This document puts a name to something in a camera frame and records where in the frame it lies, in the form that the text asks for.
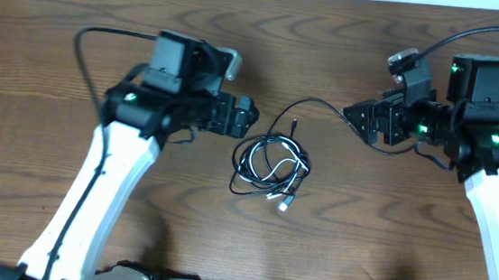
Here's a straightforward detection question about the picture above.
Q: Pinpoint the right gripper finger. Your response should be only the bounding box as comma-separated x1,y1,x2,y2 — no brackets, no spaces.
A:
352,120,377,145
343,102,374,123

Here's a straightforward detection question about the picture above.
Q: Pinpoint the white usb cable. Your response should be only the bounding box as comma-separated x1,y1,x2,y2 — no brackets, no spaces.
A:
241,133,313,215

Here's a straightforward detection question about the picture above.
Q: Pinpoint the black usb cable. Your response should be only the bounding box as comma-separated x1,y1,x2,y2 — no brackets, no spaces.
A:
227,113,316,202

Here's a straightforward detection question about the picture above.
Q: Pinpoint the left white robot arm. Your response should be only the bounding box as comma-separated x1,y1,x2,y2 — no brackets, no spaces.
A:
0,30,259,280

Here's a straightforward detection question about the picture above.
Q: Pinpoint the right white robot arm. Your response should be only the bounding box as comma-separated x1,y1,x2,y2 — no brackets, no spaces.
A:
343,48,499,280

